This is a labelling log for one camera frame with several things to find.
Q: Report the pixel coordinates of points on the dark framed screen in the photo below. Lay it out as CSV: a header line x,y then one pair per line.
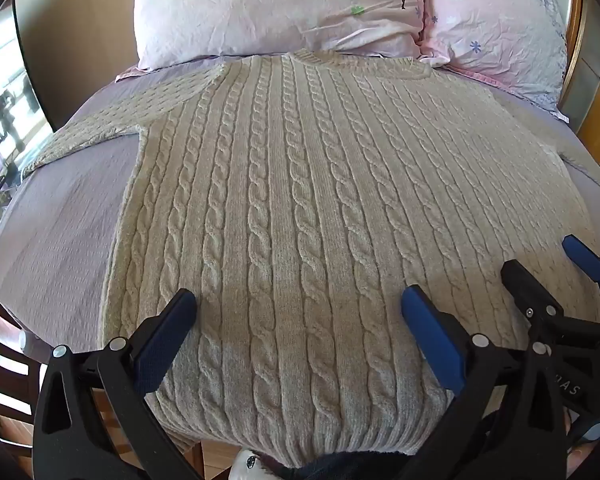
x,y
10,110

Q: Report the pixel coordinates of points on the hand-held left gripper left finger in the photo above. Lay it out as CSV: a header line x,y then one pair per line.
x,y
161,340

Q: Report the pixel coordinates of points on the white floral pillow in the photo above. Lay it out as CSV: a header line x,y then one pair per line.
x,y
275,7

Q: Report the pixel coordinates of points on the pink floral pillow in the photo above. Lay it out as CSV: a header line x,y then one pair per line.
x,y
495,25

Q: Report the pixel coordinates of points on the white round object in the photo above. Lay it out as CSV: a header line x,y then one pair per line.
x,y
245,466

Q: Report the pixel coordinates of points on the wooden headboard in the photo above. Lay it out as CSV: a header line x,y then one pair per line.
x,y
597,95

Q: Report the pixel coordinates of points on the lavender bed sheet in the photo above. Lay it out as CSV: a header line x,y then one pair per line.
x,y
65,240

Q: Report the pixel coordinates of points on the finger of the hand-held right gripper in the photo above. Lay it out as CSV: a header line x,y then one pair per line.
x,y
527,285
585,256

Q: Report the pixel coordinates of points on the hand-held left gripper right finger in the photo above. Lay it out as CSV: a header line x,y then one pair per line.
x,y
432,335

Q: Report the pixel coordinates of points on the dark wooden chair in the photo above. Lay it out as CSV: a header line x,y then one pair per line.
x,y
5,355

